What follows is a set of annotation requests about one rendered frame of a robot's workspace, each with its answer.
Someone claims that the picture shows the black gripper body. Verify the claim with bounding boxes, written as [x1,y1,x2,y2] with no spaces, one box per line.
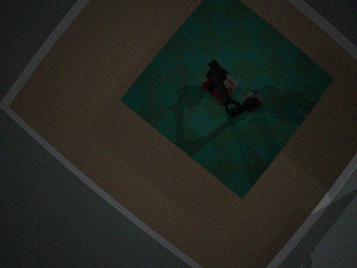
[206,68,228,93]

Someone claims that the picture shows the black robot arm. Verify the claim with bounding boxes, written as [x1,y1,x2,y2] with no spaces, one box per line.
[206,60,260,118]

